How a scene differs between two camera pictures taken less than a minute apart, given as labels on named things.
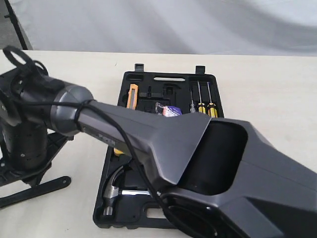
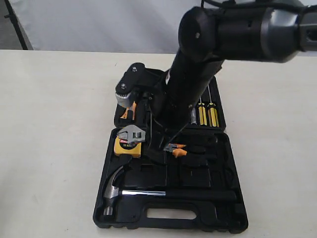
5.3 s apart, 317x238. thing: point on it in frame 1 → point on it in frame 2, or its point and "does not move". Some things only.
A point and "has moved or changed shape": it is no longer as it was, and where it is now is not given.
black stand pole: x=11 y=15 does not move
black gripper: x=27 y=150 → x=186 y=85
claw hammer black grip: x=111 y=192 has moved or changed shape
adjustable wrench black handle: x=48 y=187 has moved or changed shape
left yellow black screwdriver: x=201 y=105 does not move
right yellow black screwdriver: x=212 y=112 does not move
